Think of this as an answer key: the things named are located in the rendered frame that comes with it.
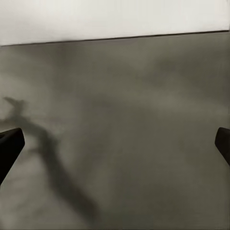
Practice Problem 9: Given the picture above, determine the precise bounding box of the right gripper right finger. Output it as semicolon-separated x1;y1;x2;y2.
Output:
215;127;230;166

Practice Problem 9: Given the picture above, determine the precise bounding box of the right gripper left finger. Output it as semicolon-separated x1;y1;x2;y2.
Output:
0;127;25;185

